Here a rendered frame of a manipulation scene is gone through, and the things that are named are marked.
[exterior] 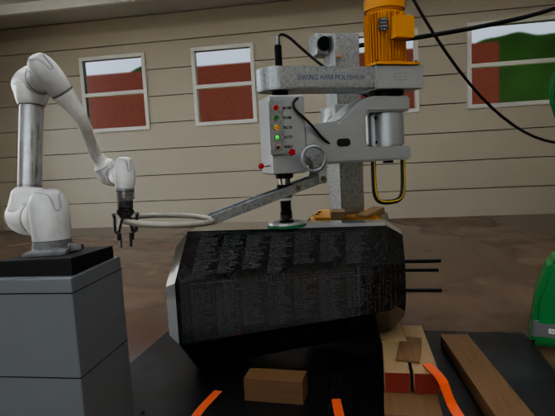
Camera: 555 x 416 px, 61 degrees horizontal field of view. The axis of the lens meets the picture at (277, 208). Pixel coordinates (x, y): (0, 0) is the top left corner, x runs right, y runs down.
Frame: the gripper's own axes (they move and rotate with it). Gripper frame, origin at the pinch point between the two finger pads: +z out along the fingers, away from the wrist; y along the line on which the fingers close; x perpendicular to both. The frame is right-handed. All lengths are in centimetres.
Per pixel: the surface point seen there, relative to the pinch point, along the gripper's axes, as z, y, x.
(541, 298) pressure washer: 37, 219, -91
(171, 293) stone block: 30.2, 23.7, 0.1
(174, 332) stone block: 52, 25, -1
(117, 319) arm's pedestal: 32.0, -10.2, -23.7
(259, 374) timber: 66, 55, -41
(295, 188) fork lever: -26, 87, -22
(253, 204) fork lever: -18, 64, -16
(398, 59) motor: -100, 142, -43
